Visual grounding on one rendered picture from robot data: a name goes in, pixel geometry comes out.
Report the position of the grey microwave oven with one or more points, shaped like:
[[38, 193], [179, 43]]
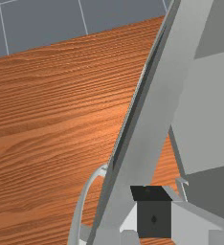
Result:
[[206, 111]]

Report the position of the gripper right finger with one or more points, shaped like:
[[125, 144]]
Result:
[[193, 226]]

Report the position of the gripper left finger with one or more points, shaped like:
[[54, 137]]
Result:
[[129, 223]]

